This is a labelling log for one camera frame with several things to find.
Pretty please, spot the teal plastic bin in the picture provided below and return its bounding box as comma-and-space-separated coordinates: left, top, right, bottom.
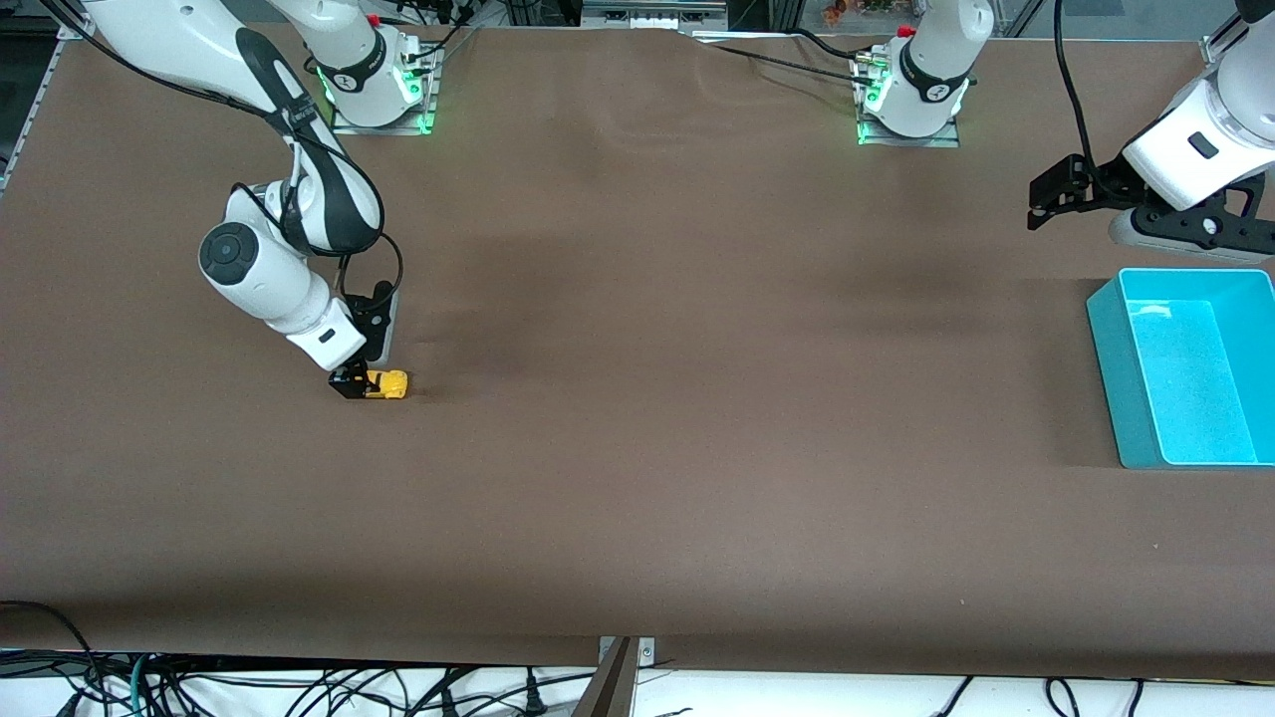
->
1085, 267, 1275, 470

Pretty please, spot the brown table cover sheet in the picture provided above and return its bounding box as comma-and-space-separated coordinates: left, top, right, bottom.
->
0, 18, 1275, 683

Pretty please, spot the brown slanted bar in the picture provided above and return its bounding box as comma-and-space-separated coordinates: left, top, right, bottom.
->
572, 637, 639, 717

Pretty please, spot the grey equipment box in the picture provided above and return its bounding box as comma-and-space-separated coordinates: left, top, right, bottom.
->
581, 0, 729, 31

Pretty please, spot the black right camera mount bracket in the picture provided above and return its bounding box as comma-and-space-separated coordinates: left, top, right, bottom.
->
344, 282, 392, 346

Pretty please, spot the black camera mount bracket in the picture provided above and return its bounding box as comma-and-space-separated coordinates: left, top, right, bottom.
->
344, 282, 392, 346
1136, 171, 1275, 260

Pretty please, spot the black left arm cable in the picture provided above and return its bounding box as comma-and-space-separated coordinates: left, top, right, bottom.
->
1052, 0, 1109, 195

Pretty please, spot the black left camera mount bracket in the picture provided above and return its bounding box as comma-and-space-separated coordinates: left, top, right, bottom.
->
1136, 171, 1275, 260

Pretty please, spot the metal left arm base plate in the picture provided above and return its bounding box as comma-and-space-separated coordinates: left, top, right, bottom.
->
855, 55, 963, 148

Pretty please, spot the aluminium frame corner profile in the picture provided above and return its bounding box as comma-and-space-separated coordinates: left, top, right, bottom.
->
1200, 15, 1246, 63

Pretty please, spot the curved black base cable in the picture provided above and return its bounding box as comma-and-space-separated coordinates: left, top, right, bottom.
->
792, 28, 878, 63

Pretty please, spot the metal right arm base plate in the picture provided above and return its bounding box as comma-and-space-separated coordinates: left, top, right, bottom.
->
331, 45, 440, 136

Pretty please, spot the long black base cable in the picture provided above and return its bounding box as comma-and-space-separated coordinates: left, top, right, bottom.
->
709, 42, 878, 87

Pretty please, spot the black base cable bundle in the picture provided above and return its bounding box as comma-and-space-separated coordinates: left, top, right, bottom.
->
396, 0, 481, 73

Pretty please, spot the black looping cable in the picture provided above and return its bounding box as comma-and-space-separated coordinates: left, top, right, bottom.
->
0, 599, 106, 698

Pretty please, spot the aluminium frame rail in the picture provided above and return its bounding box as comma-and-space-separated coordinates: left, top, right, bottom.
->
0, 25, 81, 195

